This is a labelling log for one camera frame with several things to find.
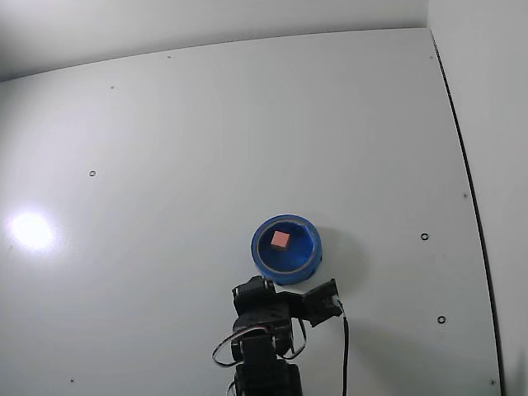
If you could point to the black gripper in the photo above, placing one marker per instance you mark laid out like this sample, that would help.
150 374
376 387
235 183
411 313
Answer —
252 289

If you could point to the small cube block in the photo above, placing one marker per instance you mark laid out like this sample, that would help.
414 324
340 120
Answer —
280 240

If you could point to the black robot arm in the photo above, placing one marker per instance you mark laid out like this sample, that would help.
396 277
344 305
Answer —
264 367

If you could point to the blue tape roll bin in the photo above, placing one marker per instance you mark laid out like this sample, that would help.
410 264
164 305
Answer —
297 264

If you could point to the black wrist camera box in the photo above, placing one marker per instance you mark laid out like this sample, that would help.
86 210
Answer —
321 303

